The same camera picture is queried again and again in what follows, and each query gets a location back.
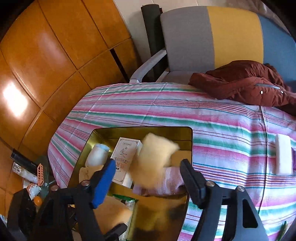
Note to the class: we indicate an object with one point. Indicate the yellow sponge block holed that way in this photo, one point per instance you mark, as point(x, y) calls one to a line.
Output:
point(85, 173)

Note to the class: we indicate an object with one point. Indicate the white rolled sock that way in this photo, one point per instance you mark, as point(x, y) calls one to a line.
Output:
point(97, 156)

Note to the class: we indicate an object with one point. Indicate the wooden wardrobe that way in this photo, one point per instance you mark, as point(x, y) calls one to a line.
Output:
point(53, 54)

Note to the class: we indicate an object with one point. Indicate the yellow sponge block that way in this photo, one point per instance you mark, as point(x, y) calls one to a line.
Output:
point(147, 167)
point(111, 213)

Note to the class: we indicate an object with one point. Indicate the striped bed sheet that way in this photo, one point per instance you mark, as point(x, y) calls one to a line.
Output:
point(233, 144)

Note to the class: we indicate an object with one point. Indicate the yellow sponge block front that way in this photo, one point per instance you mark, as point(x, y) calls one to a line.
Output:
point(111, 213)

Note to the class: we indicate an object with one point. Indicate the maroon puffer jacket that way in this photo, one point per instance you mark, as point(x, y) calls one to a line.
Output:
point(248, 82)

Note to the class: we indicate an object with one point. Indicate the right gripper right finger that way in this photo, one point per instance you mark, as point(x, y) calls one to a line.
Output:
point(242, 219)

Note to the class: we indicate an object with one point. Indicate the cracker packet green edge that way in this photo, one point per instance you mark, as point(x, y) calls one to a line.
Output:
point(130, 204)

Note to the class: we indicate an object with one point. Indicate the pink sock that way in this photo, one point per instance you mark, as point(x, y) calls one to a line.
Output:
point(171, 184)

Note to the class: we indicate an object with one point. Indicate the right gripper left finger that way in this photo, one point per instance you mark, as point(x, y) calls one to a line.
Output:
point(52, 220)

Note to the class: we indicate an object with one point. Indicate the white carton box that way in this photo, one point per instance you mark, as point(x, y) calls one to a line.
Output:
point(123, 154)

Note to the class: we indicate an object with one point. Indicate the gold metal tray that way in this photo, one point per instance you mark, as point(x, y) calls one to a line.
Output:
point(154, 218)

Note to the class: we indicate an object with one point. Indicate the white tissue pack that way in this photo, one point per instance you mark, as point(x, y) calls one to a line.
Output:
point(284, 161)

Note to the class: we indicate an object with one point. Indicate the grey yellow blue chair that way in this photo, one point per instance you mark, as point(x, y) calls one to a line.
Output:
point(202, 38)

